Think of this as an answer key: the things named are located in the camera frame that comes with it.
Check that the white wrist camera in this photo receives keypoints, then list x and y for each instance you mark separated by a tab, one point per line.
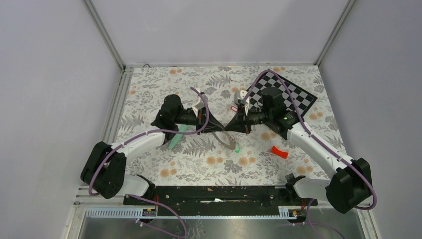
241	96
201	103

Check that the white slotted cable duct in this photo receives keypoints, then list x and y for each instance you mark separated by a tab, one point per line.
150	213

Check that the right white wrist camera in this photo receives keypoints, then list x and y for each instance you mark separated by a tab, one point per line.
241	96

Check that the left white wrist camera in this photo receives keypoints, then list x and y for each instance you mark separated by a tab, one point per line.
201	103

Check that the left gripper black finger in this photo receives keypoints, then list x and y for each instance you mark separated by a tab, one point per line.
215	124
214	129

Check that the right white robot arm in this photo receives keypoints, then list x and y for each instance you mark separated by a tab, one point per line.
349	180

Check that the floral patterned table mat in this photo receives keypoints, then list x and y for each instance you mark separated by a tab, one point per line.
201	159

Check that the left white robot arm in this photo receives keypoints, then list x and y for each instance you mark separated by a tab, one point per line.
104	171

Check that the red curved plastic piece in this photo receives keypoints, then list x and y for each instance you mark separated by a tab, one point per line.
279	153

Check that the black white checkerboard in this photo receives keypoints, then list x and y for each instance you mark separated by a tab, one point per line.
290	95

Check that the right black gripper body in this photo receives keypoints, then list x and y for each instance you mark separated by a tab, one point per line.
247	120

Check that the metal key holder plate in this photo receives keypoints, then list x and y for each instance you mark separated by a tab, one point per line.
225	139

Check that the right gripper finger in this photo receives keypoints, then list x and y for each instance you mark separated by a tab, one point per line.
240	128
233	124

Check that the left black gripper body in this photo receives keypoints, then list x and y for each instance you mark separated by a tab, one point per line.
201	118

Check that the mint green plastic stick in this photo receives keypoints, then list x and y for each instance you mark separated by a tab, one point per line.
175	140

